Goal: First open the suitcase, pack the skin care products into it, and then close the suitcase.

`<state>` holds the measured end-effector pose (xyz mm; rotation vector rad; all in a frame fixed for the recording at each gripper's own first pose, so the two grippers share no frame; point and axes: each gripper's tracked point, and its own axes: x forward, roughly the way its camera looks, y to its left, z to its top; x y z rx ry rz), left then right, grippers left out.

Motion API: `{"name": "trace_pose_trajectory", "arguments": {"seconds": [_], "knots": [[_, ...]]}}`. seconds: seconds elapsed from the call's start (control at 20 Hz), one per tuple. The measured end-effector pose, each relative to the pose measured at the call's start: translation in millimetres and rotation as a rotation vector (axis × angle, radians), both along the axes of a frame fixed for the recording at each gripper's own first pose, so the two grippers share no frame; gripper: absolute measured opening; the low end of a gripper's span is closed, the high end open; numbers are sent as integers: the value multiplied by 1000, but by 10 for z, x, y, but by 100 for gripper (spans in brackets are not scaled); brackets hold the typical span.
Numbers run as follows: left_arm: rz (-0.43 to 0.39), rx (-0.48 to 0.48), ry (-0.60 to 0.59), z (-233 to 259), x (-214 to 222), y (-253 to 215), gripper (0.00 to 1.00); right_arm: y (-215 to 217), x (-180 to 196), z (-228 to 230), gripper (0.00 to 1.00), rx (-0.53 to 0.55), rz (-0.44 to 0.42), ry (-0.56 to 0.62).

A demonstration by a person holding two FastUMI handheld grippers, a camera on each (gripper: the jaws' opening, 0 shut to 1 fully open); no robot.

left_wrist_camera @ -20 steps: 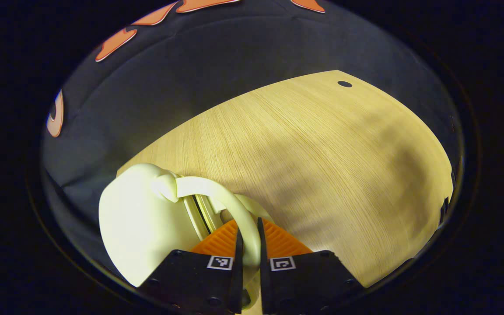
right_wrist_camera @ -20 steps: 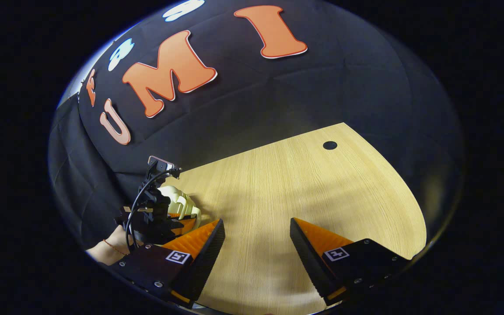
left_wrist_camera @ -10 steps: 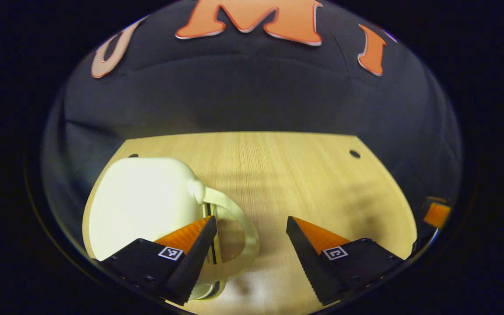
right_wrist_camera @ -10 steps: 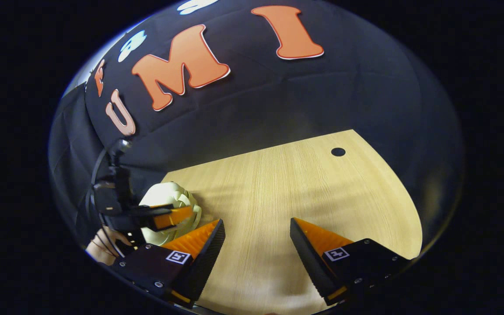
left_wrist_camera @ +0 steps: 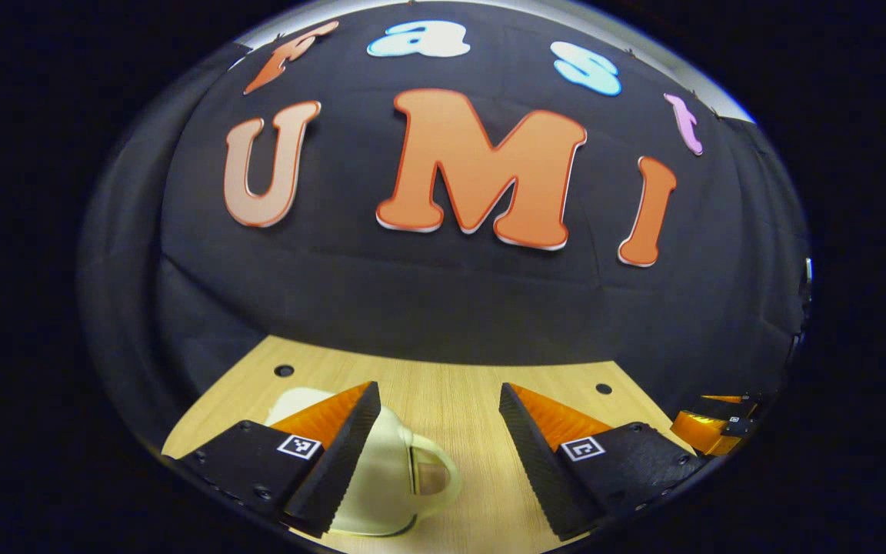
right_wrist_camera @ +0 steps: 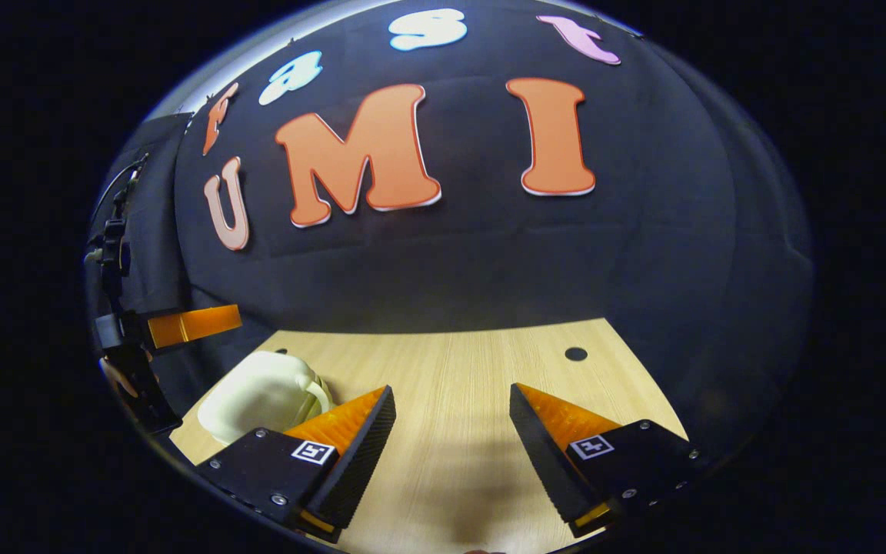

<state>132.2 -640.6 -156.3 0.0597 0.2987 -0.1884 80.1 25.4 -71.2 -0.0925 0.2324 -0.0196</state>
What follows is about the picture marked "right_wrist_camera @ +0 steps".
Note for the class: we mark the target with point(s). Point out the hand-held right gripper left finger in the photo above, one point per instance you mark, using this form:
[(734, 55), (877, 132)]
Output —
[(358, 458)]

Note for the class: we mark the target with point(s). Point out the black table grommet hole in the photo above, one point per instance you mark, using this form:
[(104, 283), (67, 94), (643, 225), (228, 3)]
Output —
[(575, 354)]

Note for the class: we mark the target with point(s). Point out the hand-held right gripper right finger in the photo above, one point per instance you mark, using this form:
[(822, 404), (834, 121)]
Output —
[(543, 458)]

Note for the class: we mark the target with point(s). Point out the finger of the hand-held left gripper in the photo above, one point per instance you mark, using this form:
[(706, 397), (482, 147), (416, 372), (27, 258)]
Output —
[(193, 325)]

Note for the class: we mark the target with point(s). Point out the pale yellow suitcase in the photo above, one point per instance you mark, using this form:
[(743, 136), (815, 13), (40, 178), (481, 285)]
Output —
[(258, 392)]

